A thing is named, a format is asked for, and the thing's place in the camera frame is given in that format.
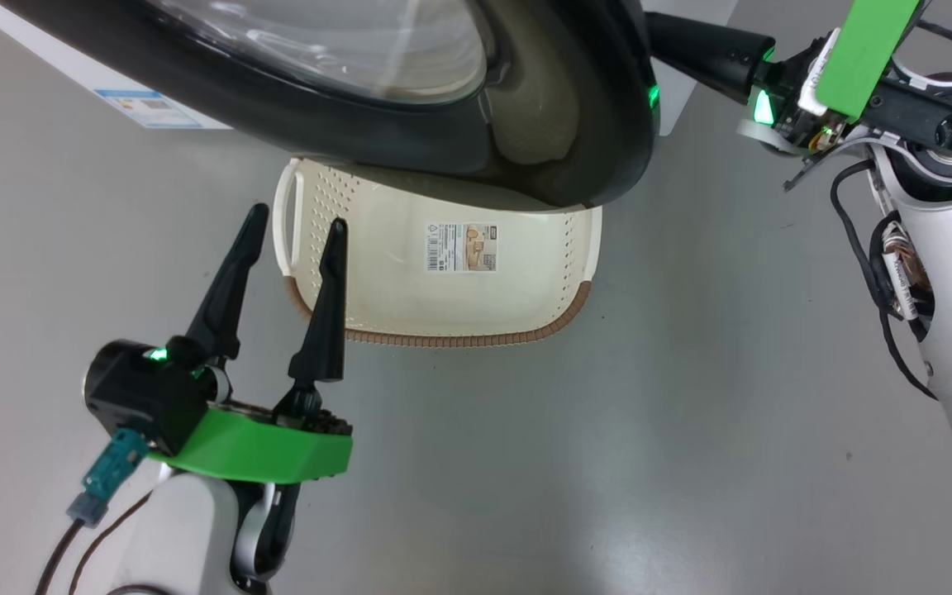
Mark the thin brown cable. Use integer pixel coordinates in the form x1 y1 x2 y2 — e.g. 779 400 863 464
69 492 155 595

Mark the cream perforated laundry basket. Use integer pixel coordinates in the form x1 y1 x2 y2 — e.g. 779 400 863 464
272 157 603 348

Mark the paper sticker with barcode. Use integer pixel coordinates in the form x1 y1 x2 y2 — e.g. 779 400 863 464
424 221 499 274

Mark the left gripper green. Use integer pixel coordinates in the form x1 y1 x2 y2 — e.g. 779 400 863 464
148 202 353 484

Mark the white front-load washing machine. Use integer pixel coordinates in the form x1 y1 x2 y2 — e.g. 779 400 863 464
0 0 737 137

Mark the black washing machine glass door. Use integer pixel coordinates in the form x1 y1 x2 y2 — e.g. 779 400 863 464
0 0 660 209

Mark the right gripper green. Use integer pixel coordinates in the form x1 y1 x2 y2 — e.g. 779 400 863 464
645 0 923 155

